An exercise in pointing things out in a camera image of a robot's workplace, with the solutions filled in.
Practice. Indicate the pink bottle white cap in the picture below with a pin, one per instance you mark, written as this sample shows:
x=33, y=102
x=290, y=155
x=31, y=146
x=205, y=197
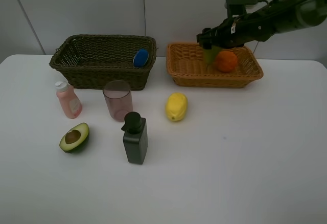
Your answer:
x=69, y=101

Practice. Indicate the dark brown wicker basket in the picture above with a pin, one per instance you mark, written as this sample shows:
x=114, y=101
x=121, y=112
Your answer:
x=91, y=61

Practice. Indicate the black pump dispenser bottle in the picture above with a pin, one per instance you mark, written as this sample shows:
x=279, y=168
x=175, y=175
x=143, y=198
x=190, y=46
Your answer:
x=135, y=138

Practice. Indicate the orange fruit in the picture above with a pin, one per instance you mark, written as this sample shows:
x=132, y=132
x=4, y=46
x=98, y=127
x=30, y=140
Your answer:
x=226, y=61

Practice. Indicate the translucent pink cup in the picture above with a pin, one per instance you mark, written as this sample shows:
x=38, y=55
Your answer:
x=118, y=98

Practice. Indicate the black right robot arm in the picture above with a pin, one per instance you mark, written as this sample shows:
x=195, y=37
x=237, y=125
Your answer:
x=249, y=20

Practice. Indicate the white bottle blue cap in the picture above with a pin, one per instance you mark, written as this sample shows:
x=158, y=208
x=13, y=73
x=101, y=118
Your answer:
x=140, y=58

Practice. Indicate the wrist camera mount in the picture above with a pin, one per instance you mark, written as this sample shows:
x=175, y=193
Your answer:
x=238, y=7

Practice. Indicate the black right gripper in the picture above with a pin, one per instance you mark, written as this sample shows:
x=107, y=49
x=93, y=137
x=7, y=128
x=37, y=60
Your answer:
x=223, y=36

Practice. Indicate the orange wicker basket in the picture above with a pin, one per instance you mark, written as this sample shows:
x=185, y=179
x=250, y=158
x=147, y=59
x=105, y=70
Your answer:
x=185, y=64

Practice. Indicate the green red pear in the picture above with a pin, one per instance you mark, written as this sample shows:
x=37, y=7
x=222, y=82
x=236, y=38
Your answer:
x=209, y=55

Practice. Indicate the halved avocado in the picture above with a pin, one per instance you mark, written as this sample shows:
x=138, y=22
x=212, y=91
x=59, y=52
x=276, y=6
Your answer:
x=75, y=139

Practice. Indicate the yellow lemon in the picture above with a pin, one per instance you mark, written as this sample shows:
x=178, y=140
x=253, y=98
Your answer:
x=176, y=107

